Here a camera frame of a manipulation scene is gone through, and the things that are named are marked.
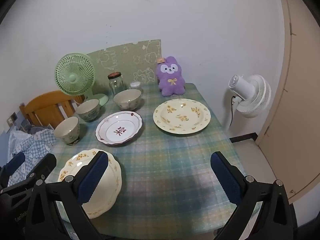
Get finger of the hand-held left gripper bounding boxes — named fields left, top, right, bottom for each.
left=0, top=152, right=26, bottom=180
left=24, top=153, right=57, bottom=184

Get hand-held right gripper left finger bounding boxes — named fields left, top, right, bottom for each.
left=25, top=151, right=109, bottom=240

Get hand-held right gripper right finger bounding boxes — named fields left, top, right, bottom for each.
left=210, top=151, right=294, bottom=240

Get scalloped yellow floral plate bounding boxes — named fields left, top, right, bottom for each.
left=57, top=148, right=122, bottom=219

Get grey-green floral bowl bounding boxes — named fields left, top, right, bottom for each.
left=53, top=116, right=81, bottom=145
left=113, top=89, right=143, bottom=112
left=76, top=99, right=101, bottom=122

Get white plate with red character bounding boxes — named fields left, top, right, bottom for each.
left=95, top=111, right=143, bottom=147

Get round yellow floral plate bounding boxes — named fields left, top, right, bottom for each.
left=153, top=98, right=211, bottom=135

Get blue checked blanket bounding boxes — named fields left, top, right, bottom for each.
left=0, top=127, right=57, bottom=188

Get grey patterned bedding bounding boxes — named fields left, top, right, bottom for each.
left=15, top=119, right=54, bottom=134

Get plaid tablecloth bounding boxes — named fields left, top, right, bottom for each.
left=44, top=82, right=263, bottom=240

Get white standing fan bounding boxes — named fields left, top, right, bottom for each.
left=229, top=74, right=272, bottom=118

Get green desk fan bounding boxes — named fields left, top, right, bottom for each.
left=55, top=52, right=109, bottom=107

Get glass jar with dark lid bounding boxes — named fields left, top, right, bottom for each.
left=108, top=72, right=125, bottom=96

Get purple plush toy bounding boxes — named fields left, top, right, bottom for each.
left=156, top=56, right=186, bottom=97

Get green mat with sheep drawings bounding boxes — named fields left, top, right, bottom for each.
left=86, top=39, right=162, bottom=97

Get black fan cable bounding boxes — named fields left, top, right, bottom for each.
left=229, top=95, right=237, bottom=128

